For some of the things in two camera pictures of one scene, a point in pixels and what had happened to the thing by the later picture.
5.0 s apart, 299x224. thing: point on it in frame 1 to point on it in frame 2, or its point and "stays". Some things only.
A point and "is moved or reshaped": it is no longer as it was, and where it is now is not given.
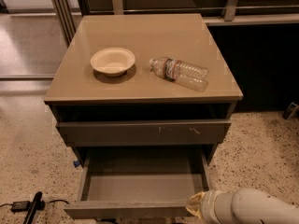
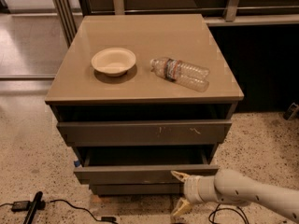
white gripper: [206, 206] to [191, 189]
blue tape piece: [76, 163] stays
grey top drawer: [143, 133] stays
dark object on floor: [291, 107] stays
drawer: [158, 182] is moved or reshaped
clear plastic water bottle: [189, 75] stays
